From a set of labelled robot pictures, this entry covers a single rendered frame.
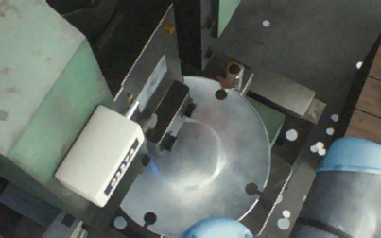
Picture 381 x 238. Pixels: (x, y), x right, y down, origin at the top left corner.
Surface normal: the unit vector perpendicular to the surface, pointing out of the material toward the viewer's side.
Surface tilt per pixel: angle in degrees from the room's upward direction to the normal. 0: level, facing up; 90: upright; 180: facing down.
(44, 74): 45
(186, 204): 0
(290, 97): 0
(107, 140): 0
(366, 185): 12
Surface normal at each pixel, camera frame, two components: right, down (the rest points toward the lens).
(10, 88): 0.59, 0.10
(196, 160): -0.04, -0.31
